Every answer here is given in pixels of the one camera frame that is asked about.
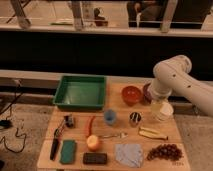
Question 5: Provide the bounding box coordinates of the bunch of dark grapes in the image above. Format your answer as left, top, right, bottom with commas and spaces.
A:
147, 144, 182, 161

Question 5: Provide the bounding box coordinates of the blue plastic cup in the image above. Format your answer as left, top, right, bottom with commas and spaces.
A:
104, 109, 116, 126

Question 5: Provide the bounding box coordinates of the blue-grey cloth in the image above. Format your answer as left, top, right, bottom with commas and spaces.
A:
115, 144, 143, 168

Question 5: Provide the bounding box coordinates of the yellow banana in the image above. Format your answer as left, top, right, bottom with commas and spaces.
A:
138, 127, 168, 140

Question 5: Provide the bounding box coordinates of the green sponge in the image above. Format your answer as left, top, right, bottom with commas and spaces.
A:
60, 140, 76, 164

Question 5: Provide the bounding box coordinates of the green plastic tray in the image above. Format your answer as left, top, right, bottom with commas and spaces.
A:
53, 76, 106, 110

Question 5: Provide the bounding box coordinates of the black handled knife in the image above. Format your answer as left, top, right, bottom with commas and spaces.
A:
50, 121, 65, 161

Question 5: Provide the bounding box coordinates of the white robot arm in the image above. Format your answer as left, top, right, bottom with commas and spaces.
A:
148, 55, 213, 117

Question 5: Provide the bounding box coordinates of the black cable on floor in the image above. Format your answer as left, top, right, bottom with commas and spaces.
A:
0, 79, 28, 154

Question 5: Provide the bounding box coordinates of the white paper cup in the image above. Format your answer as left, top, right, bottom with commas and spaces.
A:
155, 102, 174, 121

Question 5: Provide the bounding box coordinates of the metal fork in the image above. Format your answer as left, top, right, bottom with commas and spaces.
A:
98, 132, 128, 138

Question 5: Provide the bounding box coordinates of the purple bowl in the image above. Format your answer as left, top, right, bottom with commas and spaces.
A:
143, 83, 152, 103

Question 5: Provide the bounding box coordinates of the red bowl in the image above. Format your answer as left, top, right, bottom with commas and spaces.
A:
121, 86, 142, 106

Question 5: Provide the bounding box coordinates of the yellow red apple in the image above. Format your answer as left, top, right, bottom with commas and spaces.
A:
86, 135, 101, 151

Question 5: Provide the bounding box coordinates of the small metal cup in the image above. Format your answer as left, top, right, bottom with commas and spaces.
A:
129, 112, 142, 127

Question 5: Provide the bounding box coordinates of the black rectangular sponge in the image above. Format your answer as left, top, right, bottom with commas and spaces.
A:
83, 153, 108, 164

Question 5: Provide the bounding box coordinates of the small black toy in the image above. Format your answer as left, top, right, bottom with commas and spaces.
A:
64, 115, 75, 128

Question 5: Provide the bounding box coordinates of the orange carrot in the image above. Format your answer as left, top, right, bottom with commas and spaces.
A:
85, 116, 95, 137

